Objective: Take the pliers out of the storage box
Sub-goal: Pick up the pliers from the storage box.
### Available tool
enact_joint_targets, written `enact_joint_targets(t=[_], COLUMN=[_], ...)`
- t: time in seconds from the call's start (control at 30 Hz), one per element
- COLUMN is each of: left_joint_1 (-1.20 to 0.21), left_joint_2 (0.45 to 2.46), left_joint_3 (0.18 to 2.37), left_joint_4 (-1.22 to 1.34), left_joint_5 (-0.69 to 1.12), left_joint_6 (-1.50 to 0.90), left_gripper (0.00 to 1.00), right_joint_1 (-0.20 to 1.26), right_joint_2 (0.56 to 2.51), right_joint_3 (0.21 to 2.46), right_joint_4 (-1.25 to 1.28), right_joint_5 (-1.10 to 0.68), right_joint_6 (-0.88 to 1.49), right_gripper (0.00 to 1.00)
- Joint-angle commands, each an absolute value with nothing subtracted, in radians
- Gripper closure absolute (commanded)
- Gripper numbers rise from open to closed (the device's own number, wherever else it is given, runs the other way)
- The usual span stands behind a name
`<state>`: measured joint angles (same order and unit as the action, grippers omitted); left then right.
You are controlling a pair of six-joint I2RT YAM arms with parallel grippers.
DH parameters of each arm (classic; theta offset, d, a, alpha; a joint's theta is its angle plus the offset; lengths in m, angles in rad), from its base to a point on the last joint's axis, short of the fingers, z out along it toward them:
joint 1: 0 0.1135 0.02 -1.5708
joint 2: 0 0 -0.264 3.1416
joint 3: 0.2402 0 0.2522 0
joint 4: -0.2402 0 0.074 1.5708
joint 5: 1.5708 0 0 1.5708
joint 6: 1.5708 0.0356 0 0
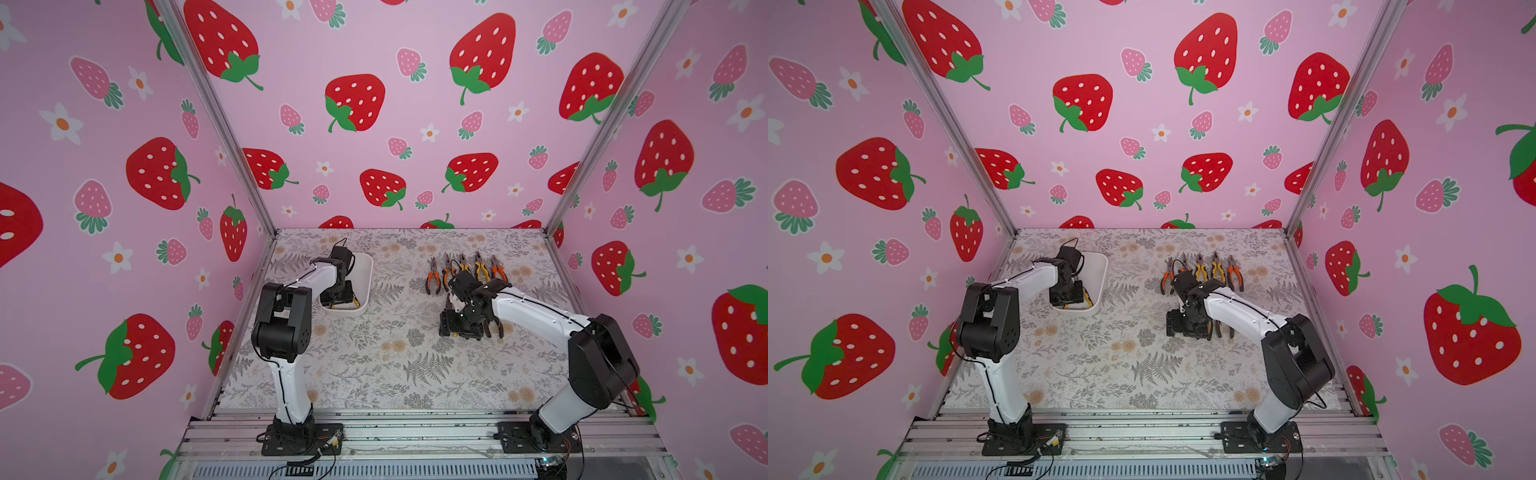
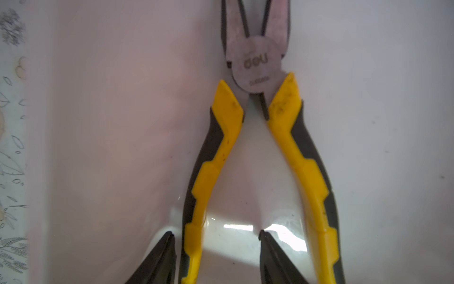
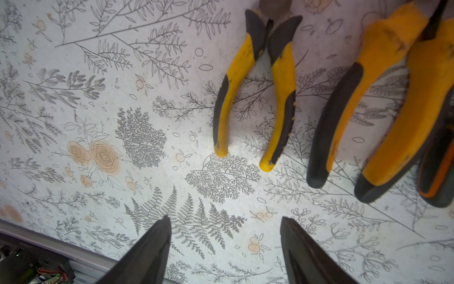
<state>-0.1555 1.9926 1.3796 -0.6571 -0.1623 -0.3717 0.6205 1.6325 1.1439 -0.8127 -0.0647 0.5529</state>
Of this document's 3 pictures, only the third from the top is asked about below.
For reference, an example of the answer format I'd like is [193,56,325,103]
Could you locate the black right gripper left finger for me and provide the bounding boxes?
[97,216,171,284]

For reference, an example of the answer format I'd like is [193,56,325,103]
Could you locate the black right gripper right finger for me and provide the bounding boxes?
[280,217,356,284]

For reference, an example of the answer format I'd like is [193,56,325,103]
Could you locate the dark orange striped pliers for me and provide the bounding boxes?
[417,109,454,208]

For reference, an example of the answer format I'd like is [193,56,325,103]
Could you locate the small yellow diagonal pliers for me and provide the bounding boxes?
[212,1,303,172]

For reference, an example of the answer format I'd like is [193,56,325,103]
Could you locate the floral patterned table mat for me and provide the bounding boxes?
[1,1,454,284]

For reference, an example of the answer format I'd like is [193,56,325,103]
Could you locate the aluminium rail frame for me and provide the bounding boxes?
[0,219,178,284]

